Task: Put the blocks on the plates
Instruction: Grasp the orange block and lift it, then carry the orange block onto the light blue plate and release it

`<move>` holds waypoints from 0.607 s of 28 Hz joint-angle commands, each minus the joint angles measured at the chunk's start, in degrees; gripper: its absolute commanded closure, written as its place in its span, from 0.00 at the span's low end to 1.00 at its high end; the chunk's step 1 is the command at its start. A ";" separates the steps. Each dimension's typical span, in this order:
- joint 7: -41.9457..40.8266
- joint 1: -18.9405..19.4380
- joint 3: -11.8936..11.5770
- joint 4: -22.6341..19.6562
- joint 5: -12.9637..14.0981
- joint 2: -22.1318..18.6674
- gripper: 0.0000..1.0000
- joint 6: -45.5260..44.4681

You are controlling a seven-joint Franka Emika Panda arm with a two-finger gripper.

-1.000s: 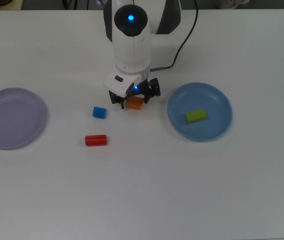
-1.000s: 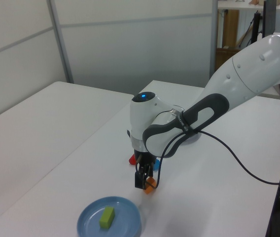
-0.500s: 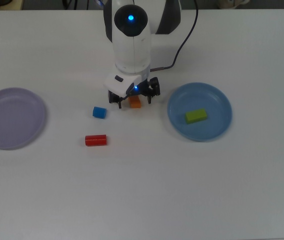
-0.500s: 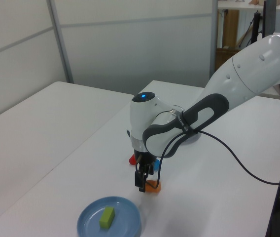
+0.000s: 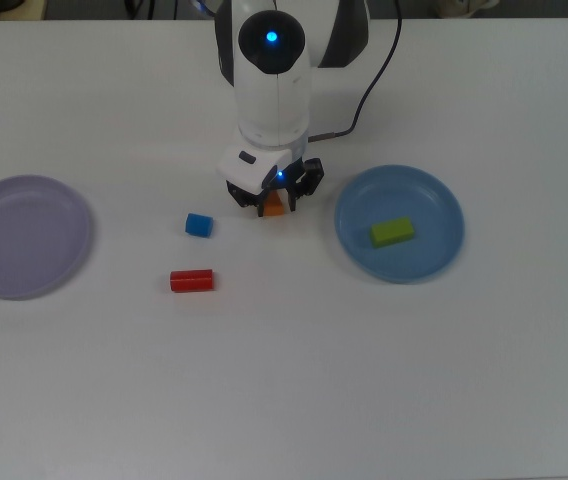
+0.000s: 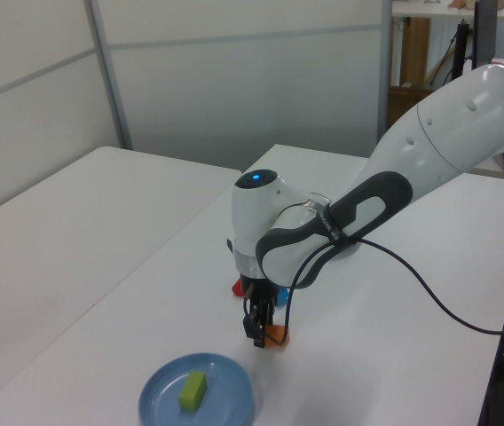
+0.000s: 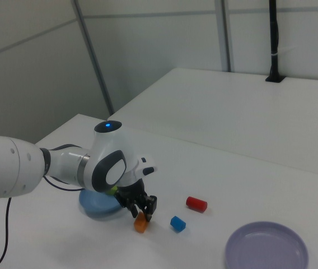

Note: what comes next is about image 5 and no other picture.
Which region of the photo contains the purple plate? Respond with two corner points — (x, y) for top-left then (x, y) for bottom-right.
(0, 173), (96, 301)

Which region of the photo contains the blue plate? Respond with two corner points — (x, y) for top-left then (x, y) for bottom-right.
(333, 164), (466, 285)

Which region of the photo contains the thin black background cable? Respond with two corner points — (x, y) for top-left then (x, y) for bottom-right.
(123, 0), (158, 19)

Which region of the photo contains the green rectangular block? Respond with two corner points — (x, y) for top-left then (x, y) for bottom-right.
(369, 215), (416, 249)

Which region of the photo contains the red cylinder block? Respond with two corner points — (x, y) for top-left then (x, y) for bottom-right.
(169, 268), (215, 294)

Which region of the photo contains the small blue block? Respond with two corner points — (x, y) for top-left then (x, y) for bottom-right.
(184, 212), (214, 238)

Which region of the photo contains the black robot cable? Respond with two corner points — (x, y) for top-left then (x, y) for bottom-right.
(310, 0), (405, 143)

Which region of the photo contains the orange rectangular block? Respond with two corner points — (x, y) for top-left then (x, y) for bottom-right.
(262, 191), (286, 218)

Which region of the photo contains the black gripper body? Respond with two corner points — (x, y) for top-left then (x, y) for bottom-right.
(263, 160), (310, 190)

